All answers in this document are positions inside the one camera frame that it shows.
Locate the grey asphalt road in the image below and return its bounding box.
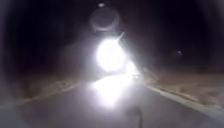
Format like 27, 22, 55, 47
0, 77, 224, 128

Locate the dry grass verge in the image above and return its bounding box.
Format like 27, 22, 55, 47
142, 68, 224, 108
0, 73, 92, 105

